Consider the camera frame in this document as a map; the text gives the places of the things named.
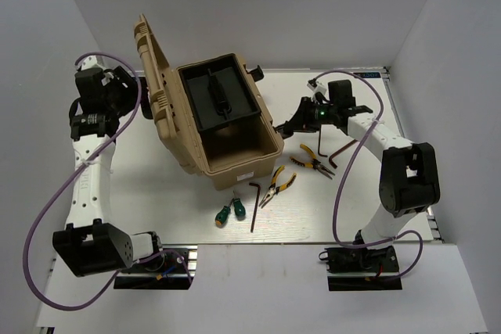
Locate tan plastic toolbox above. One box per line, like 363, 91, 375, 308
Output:
134, 16, 284, 190

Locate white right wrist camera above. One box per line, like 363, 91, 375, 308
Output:
307, 78, 327, 95

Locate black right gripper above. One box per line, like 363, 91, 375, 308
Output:
286, 97, 338, 133

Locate blue label sticker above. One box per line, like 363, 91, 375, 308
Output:
353, 72, 381, 79

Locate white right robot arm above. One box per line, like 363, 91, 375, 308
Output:
276, 80, 441, 271

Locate black toolbox rear latch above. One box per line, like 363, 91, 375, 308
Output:
247, 65, 265, 82

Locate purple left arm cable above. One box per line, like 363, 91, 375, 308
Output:
22, 51, 195, 310

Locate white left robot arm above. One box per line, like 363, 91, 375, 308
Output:
52, 55, 166, 277

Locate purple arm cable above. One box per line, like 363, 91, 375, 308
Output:
22, 51, 195, 310
308, 70, 424, 281

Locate bent brown hex key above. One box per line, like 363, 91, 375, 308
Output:
329, 139, 358, 165

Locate black toolbox carry handle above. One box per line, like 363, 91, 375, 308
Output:
207, 70, 232, 120

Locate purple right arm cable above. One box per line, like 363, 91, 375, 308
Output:
308, 70, 424, 281

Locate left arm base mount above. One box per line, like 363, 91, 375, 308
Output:
114, 246, 197, 291

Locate yellow needle-nose pliers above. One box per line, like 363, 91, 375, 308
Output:
258, 165, 297, 208

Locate green screwdriver orange cap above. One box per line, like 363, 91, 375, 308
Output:
214, 199, 236, 227

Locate straight dark hex key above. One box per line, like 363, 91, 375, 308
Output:
317, 120, 330, 160

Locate black toolbox inner tray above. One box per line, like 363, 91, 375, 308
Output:
178, 54, 261, 134

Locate long dark hex key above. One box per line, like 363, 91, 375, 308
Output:
249, 181, 261, 233

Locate green stubby screwdriver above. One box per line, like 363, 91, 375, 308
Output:
232, 191, 246, 221

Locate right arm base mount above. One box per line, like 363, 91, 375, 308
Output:
319, 246, 402, 292

